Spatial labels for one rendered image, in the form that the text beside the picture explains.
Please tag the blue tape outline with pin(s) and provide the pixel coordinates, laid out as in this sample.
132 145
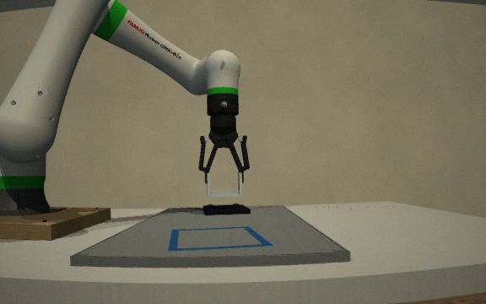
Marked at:
174 240

